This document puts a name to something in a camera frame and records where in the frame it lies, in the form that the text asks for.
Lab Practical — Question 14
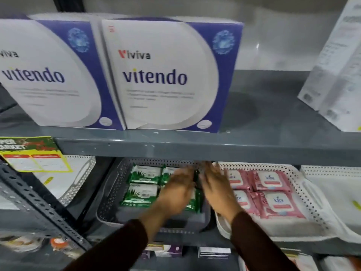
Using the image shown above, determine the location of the green wipes packet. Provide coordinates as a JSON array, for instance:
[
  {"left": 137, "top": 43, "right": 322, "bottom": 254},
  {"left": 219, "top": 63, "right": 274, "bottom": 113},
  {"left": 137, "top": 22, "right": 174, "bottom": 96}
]
[
  {"left": 128, "top": 164, "right": 163, "bottom": 186},
  {"left": 161, "top": 166, "right": 181, "bottom": 186},
  {"left": 120, "top": 183, "right": 160, "bottom": 208},
  {"left": 185, "top": 188, "right": 204, "bottom": 214}
]

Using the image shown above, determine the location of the pink wipes packet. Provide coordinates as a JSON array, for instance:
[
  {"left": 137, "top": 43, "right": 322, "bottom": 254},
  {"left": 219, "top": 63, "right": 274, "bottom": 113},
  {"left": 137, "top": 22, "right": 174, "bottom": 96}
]
[
  {"left": 250, "top": 170, "right": 291, "bottom": 193},
  {"left": 223, "top": 169, "right": 252, "bottom": 191},
  {"left": 255, "top": 191, "right": 306, "bottom": 219},
  {"left": 233, "top": 190, "right": 260, "bottom": 215}
]

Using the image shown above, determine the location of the yellow and green shelf label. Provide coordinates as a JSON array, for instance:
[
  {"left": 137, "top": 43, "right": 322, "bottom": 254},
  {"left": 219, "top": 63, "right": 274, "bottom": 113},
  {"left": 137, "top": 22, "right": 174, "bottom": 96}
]
[{"left": 0, "top": 136, "right": 73, "bottom": 173}]

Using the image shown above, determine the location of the grey perforated basket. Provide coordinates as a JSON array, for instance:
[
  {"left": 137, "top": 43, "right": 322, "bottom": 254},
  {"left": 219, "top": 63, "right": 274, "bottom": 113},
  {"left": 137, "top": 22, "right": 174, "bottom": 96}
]
[{"left": 96, "top": 157, "right": 212, "bottom": 234}]

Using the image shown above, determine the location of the white packet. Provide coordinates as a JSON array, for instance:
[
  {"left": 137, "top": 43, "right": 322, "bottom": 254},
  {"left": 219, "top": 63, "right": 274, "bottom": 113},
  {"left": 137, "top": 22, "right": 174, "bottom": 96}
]
[{"left": 321, "top": 255, "right": 361, "bottom": 271}]

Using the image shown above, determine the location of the clear plastic packet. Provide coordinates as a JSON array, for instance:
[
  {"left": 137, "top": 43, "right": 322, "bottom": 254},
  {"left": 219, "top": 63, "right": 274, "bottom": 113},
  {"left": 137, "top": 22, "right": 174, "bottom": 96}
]
[{"left": 0, "top": 234, "right": 43, "bottom": 253}]

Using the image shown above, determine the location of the grey slotted angle brace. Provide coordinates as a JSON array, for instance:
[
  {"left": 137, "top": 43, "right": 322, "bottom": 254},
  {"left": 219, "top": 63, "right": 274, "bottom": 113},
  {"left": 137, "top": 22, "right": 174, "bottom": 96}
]
[{"left": 0, "top": 162, "right": 92, "bottom": 251}]

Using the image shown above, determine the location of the orange and white small item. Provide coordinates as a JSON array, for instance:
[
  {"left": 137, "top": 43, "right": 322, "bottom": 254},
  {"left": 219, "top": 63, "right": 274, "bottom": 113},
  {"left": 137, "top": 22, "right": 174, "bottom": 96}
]
[{"left": 50, "top": 237, "right": 70, "bottom": 250}]

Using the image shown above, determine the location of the purple and white small box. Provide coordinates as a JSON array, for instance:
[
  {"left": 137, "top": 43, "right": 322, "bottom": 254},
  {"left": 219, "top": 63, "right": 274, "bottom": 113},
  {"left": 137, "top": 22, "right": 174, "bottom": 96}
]
[{"left": 154, "top": 244, "right": 183, "bottom": 258}]

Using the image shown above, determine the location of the white perforated basket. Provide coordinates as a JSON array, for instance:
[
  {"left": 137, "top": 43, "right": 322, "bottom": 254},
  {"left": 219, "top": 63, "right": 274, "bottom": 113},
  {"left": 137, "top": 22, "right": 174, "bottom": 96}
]
[
  {"left": 300, "top": 165, "right": 361, "bottom": 244},
  {"left": 33, "top": 155, "right": 96, "bottom": 207},
  {"left": 214, "top": 161, "right": 340, "bottom": 242}
]

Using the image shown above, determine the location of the person's right forearm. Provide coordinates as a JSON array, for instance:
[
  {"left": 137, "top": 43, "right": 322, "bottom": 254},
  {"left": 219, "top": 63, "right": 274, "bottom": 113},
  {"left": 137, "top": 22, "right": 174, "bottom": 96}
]
[{"left": 229, "top": 209, "right": 300, "bottom": 271}]

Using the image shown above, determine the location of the person's left forearm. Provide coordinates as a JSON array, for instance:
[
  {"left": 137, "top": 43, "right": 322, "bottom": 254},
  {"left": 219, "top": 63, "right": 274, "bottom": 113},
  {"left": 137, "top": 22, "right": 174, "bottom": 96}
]
[{"left": 63, "top": 207, "right": 171, "bottom": 271}]

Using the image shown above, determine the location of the person's left hand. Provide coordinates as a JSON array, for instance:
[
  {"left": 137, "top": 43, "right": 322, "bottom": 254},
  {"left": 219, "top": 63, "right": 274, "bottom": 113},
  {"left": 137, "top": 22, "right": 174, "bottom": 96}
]
[{"left": 156, "top": 165, "right": 198, "bottom": 217}]

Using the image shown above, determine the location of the grey metal shelf rack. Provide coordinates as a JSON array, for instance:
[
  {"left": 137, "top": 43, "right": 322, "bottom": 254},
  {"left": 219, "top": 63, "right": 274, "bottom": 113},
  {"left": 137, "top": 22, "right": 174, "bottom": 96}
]
[{"left": 0, "top": 70, "right": 361, "bottom": 271}]

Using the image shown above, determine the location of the white and blue box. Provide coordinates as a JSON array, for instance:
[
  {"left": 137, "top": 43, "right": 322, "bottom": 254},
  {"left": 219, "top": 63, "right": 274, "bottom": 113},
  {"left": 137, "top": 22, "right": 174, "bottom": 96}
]
[
  {"left": 101, "top": 17, "right": 244, "bottom": 133},
  {"left": 0, "top": 13, "right": 126, "bottom": 131}
]

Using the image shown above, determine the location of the white printed carton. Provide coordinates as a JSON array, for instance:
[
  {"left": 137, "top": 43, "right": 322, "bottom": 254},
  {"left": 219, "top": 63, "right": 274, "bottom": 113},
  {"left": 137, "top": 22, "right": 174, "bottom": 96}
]
[
  {"left": 297, "top": 0, "right": 361, "bottom": 111},
  {"left": 319, "top": 46, "right": 361, "bottom": 133}
]

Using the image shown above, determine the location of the white and black small box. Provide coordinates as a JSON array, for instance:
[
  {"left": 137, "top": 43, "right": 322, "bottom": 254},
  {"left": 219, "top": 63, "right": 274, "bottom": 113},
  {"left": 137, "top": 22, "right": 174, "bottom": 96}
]
[{"left": 197, "top": 247, "right": 232, "bottom": 260}]

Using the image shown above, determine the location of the person's right hand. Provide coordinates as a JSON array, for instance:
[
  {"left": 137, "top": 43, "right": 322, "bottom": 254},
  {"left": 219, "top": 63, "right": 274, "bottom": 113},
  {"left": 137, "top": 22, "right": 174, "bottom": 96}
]
[{"left": 199, "top": 161, "right": 243, "bottom": 224}]

